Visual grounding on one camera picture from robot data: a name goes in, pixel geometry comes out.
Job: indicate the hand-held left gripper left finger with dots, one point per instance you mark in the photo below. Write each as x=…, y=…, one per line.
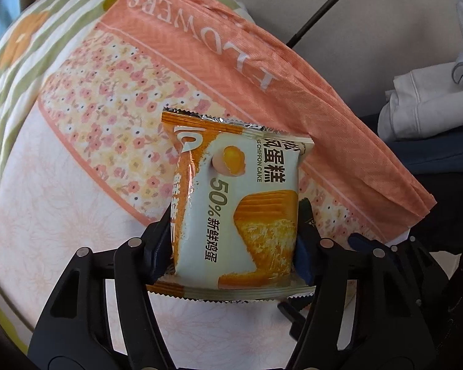
x=160, y=246

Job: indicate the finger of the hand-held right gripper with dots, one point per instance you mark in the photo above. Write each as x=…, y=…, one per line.
x=291, y=314
x=360, y=241

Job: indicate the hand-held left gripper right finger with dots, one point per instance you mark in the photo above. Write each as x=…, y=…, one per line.
x=304, y=264

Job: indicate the orange white cake packet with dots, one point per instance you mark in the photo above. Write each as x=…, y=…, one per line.
x=231, y=200

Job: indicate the dark blue cloth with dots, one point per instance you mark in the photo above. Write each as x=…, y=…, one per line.
x=440, y=158

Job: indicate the peach floral pillow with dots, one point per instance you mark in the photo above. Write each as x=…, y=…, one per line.
x=119, y=104

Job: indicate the white garment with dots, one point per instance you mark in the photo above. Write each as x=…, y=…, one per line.
x=420, y=100

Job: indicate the floral striped blanket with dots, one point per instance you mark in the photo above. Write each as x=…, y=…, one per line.
x=19, y=46

